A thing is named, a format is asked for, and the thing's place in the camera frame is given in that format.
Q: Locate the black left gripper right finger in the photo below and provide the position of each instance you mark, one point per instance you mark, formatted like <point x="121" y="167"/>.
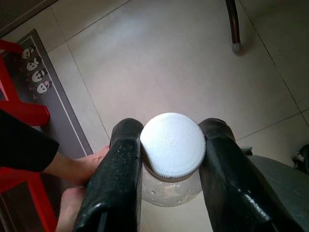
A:
<point x="222" y="169"/>

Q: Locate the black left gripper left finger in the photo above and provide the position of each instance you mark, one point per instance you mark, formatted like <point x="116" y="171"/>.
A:
<point x="116" y="174"/>

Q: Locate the person's bare foot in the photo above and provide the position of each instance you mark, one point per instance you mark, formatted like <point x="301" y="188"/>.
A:
<point x="79" y="166"/>
<point x="70" y="207"/>

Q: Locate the dark grey robot leg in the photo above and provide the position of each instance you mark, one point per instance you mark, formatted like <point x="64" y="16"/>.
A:
<point x="285" y="183"/>

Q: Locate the grey floor mat panda print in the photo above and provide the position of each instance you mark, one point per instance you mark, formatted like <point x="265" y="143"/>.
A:
<point x="60" y="101"/>

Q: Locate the person's black trouser leg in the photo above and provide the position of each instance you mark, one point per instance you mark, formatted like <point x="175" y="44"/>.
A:
<point x="24" y="145"/>

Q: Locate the red plastic stool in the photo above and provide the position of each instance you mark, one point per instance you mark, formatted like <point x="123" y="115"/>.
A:
<point x="14" y="108"/>

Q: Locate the brown chair leg grey cap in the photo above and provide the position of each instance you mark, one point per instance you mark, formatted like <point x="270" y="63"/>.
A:
<point x="235" y="26"/>

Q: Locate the dark wooden threshold strip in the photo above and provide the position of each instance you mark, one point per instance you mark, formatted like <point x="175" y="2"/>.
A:
<point x="14" y="12"/>

